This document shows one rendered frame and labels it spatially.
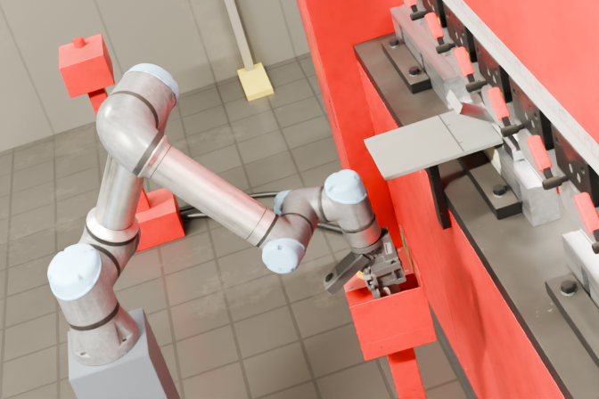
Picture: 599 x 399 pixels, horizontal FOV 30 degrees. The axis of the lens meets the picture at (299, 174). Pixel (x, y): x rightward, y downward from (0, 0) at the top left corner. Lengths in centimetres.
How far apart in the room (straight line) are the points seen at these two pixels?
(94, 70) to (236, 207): 186
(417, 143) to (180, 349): 154
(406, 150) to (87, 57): 176
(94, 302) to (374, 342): 60
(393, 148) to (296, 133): 228
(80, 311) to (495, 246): 88
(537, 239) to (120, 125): 86
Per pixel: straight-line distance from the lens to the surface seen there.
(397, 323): 238
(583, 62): 166
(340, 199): 220
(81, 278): 238
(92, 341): 246
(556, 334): 207
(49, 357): 395
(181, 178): 213
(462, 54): 226
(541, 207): 231
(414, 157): 239
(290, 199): 226
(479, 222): 237
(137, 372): 249
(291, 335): 362
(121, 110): 215
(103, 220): 244
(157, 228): 423
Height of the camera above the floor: 224
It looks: 30 degrees down
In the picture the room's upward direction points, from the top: 17 degrees counter-clockwise
